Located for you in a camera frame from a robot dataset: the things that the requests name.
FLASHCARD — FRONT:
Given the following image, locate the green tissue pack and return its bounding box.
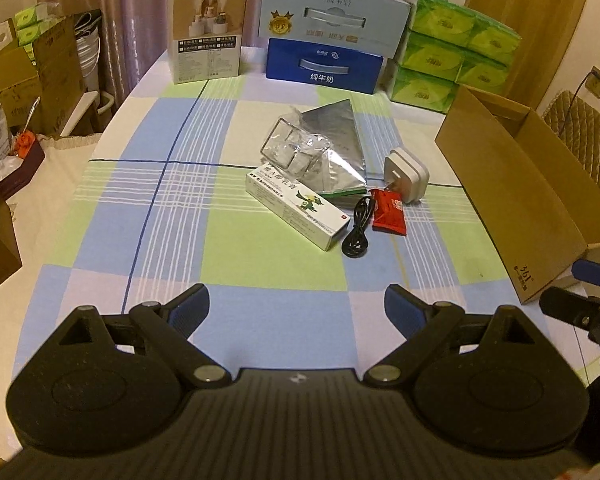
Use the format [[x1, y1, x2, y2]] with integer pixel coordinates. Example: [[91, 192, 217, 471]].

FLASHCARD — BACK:
[[14, 3, 49, 29], [17, 22, 61, 59]]

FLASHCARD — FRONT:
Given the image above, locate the stack of white buckets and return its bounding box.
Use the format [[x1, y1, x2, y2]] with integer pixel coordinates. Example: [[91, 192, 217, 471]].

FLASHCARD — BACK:
[[75, 27, 101, 96]]

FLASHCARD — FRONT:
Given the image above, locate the brown cardboard box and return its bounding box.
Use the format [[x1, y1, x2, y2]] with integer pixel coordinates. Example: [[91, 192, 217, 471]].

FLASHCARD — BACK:
[[434, 85, 600, 306]]

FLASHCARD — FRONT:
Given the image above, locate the stack of green tissue packs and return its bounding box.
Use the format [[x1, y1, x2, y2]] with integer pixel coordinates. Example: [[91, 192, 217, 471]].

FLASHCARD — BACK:
[[387, 0, 523, 115]]

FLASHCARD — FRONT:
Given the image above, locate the red snack packet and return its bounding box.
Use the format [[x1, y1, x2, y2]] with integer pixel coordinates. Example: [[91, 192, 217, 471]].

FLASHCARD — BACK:
[[371, 187, 409, 237]]

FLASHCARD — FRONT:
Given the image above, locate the quilted chair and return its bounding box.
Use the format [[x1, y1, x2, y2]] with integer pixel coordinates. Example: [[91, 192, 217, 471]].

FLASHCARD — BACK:
[[542, 89, 600, 211]]

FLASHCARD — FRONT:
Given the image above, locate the metal spoon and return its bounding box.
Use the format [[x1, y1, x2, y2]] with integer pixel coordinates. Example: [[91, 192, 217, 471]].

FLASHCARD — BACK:
[[25, 97, 41, 134]]

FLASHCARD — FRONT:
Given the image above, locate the long white ointment box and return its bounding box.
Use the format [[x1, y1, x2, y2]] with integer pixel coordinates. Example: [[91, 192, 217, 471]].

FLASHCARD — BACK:
[[245, 162, 351, 252]]

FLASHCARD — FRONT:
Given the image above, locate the plaid tablecloth covered desktop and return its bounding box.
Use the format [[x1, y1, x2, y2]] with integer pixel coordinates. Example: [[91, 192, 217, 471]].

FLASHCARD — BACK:
[[10, 45, 597, 437]]

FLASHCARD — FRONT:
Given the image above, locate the dark red wooden box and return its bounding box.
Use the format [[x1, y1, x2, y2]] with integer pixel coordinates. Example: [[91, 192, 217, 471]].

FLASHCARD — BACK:
[[0, 137, 46, 196]]

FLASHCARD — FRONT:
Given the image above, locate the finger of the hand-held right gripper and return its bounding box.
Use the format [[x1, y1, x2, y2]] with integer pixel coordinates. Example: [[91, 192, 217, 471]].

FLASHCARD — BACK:
[[539, 287, 600, 333], [571, 259, 600, 292]]

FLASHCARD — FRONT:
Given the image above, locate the white product box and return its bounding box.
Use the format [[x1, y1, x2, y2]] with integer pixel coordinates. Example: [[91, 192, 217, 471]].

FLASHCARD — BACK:
[[167, 0, 248, 85]]

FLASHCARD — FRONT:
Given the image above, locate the dark power cable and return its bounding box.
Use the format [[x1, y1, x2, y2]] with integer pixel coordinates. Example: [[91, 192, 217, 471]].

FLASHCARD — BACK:
[[555, 71, 600, 127]]

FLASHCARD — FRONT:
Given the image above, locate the dark blue milk carton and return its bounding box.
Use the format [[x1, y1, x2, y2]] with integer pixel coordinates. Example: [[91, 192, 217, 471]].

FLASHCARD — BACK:
[[265, 37, 385, 95]]

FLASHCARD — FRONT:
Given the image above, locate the light blue milk carton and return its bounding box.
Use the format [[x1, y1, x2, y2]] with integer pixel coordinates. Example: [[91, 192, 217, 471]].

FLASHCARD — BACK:
[[256, 0, 413, 61]]

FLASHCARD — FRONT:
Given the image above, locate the large brown storage carton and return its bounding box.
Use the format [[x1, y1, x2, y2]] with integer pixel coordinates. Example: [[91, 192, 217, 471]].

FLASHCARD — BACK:
[[0, 10, 101, 136]]

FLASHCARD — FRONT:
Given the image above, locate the black cable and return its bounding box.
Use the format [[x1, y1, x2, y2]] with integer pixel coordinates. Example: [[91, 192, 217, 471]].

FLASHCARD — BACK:
[[341, 195, 377, 260]]

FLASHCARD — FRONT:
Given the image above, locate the pink curtain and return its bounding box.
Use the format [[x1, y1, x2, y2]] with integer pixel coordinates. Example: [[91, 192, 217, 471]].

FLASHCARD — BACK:
[[35, 0, 421, 106]]

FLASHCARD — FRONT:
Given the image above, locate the orange small item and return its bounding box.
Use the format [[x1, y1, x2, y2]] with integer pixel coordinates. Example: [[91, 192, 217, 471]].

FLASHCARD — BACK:
[[12, 130, 35, 158]]

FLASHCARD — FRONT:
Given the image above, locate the clear blister pack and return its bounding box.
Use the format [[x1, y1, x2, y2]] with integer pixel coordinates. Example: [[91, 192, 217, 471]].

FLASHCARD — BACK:
[[261, 105, 333, 181]]

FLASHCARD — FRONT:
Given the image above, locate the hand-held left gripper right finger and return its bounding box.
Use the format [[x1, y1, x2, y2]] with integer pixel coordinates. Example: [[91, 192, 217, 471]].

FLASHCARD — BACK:
[[362, 284, 539, 387]]

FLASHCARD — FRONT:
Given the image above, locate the white charger plug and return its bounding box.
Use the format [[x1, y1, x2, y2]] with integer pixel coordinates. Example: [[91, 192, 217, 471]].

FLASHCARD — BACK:
[[384, 147, 430, 205]]

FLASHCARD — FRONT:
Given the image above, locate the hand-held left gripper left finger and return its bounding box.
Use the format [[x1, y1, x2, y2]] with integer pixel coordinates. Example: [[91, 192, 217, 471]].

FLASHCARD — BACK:
[[55, 283, 230, 389]]

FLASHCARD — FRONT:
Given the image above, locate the green-edged foil pouch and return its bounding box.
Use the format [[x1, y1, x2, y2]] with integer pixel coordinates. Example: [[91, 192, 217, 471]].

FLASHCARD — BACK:
[[322, 180, 369, 207]]

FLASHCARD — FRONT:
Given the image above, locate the silver foil bag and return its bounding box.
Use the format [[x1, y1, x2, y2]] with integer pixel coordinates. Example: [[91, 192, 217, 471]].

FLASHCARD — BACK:
[[300, 99, 368, 196]]

